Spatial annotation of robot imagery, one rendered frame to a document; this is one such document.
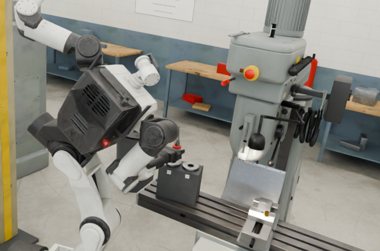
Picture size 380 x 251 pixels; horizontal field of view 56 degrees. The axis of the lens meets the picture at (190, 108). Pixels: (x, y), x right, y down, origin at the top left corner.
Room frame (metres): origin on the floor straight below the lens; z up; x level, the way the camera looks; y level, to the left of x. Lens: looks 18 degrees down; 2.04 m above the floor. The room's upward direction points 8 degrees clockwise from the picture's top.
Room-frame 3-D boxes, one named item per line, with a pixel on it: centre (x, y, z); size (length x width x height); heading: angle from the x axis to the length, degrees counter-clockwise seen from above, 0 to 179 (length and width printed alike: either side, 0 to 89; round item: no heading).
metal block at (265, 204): (1.58, -0.43, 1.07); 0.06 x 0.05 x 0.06; 70
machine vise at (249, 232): (1.55, -0.42, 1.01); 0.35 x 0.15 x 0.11; 160
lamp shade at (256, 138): (1.44, -0.30, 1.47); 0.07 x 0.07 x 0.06
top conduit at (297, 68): (1.60, -0.46, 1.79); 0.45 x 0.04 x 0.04; 157
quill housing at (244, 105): (1.63, -0.32, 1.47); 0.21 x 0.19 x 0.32; 67
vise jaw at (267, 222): (1.52, -0.41, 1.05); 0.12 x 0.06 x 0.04; 70
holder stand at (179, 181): (1.75, 0.00, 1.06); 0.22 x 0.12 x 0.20; 78
